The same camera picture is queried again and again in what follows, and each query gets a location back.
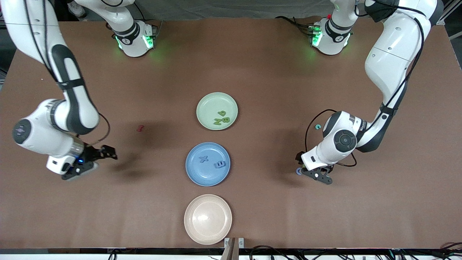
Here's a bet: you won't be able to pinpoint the brown table cover sheet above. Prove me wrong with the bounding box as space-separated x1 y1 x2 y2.
0 16 462 250

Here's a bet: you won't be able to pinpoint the blue plate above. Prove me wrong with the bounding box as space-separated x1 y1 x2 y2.
185 142 231 187

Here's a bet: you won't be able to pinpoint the green plate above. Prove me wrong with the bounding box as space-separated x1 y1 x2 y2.
196 92 239 131

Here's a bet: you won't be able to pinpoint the beige plate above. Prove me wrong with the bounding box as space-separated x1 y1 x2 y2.
184 194 232 245

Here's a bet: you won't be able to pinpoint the white sneaker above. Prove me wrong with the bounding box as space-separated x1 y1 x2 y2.
68 0 87 20

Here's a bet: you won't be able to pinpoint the grey backdrop cloth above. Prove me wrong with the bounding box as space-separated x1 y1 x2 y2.
134 0 334 21

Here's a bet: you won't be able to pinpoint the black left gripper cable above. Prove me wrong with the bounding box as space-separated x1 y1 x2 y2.
304 16 424 167

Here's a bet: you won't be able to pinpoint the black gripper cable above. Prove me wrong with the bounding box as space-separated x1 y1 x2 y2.
22 0 110 145
304 16 424 167

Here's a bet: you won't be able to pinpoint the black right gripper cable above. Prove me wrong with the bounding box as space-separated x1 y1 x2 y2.
22 0 110 145

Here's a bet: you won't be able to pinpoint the metal bracket with post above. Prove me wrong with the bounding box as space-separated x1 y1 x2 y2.
221 237 245 260

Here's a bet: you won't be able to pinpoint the black base cable bundle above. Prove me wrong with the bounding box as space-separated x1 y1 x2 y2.
275 15 314 36

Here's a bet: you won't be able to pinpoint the aluminium frame profile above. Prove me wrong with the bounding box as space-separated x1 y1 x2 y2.
435 0 462 26

